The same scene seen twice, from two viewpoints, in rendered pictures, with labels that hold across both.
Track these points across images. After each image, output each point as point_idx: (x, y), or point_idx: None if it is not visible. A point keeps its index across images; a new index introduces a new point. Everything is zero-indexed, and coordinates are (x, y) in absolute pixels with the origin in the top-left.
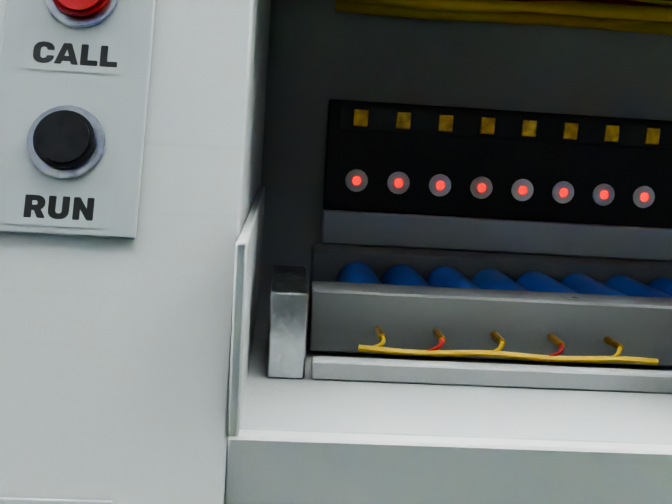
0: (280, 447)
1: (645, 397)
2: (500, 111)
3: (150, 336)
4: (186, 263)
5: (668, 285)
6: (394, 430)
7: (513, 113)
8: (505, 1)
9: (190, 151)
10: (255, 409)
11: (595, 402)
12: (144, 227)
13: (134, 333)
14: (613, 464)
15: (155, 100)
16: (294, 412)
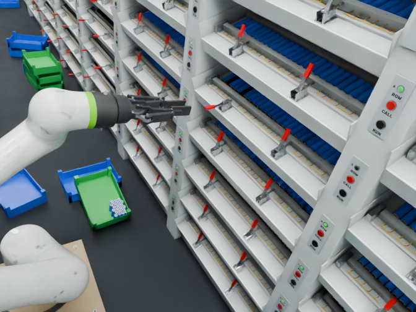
0: (351, 233)
1: (410, 260)
2: None
3: (343, 215)
4: (350, 212)
5: None
6: (364, 240)
7: None
8: None
9: (355, 202)
10: (355, 225)
11: (400, 255)
12: (347, 205)
13: (342, 213)
14: (383, 262)
15: (353, 194)
16: (358, 229)
